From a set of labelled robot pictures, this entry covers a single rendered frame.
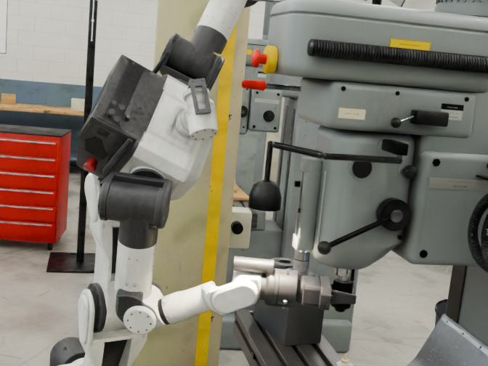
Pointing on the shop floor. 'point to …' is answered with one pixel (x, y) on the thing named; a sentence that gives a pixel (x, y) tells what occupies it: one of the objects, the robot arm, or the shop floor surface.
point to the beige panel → (199, 202)
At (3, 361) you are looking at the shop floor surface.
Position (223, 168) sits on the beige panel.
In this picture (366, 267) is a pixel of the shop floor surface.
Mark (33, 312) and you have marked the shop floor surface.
